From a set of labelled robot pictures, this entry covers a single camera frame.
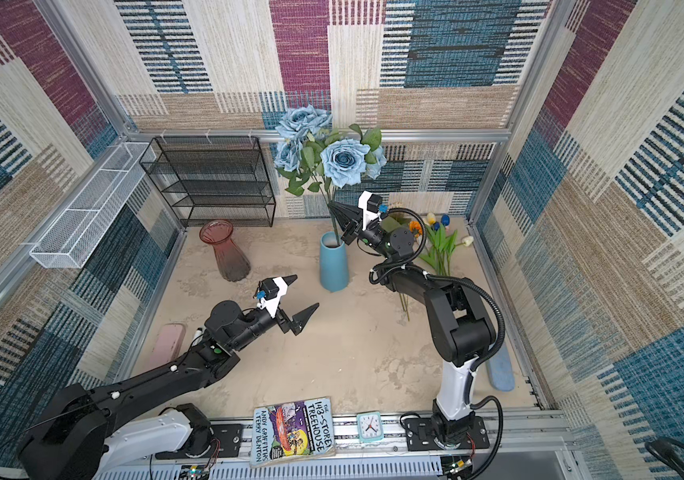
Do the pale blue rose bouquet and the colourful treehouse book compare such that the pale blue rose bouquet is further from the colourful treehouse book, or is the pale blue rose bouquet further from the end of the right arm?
the colourful treehouse book

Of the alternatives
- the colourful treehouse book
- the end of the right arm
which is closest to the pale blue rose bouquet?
the end of the right arm

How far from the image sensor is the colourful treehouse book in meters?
0.71
